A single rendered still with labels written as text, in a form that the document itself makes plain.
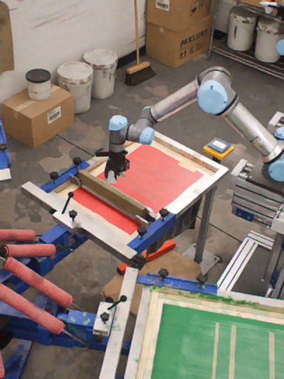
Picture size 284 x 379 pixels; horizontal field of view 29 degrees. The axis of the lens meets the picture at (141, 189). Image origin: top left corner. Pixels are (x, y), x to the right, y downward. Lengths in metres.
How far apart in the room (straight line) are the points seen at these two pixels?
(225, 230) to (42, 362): 1.60
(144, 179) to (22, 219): 1.41
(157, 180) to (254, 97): 2.85
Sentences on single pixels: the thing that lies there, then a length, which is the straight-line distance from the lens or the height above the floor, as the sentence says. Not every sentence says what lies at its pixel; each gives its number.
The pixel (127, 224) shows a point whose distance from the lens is 2.62.
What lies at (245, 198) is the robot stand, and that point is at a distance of 2.63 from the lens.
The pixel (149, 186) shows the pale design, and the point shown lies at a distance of 2.83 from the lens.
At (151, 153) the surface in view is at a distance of 3.05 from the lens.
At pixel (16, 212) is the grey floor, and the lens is 4.10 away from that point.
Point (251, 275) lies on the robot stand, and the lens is 3.51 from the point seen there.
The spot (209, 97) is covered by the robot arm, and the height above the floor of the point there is 1.70.
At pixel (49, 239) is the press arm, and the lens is 2.43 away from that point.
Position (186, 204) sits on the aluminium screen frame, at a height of 0.99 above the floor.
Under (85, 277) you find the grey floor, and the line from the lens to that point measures 3.64.
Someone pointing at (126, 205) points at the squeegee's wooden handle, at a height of 1.03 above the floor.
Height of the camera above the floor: 2.79
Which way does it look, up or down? 41 degrees down
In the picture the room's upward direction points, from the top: 4 degrees clockwise
